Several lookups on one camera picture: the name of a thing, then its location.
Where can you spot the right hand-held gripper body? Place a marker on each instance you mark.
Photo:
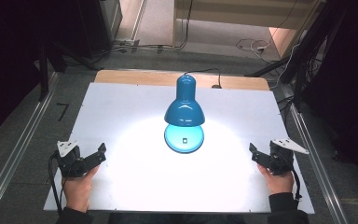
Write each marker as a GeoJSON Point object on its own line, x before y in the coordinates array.
{"type": "Point", "coordinates": [282, 157]}

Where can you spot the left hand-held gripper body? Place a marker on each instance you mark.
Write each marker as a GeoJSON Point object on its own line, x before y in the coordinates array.
{"type": "Point", "coordinates": [69, 155]}

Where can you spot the blue desk lamp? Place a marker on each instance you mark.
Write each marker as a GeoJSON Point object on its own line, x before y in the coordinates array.
{"type": "Point", "coordinates": [184, 109]}

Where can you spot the person's right hand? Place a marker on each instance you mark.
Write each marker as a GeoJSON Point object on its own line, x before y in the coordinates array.
{"type": "Point", "coordinates": [278, 183]}

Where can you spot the person's left hand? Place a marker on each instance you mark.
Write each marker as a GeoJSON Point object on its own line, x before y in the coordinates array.
{"type": "Point", "coordinates": [78, 189]}

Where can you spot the black metal stand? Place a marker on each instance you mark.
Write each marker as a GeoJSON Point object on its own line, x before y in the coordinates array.
{"type": "Point", "coordinates": [298, 56]}
{"type": "Point", "coordinates": [43, 71]}

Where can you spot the dark curtain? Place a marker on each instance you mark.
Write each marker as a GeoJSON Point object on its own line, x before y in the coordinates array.
{"type": "Point", "coordinates": [345, 77]}
{"type": "Point", "coordinates": [6, 62]}

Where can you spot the dark cabinet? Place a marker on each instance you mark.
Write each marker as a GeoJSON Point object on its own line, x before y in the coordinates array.
{"type": "Point", "coordinates": [105, 21]}

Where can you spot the light wooden furniture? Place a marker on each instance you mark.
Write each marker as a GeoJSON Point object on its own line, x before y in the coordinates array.
{"type": "Point", "coordinates": [245, 15]}

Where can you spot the aluminium floor rail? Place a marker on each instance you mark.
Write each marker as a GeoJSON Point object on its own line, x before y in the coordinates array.
{"type": "Point", "coordinates": [15, 146]}
{"type": "Point", "coordinates": [317, 155]}

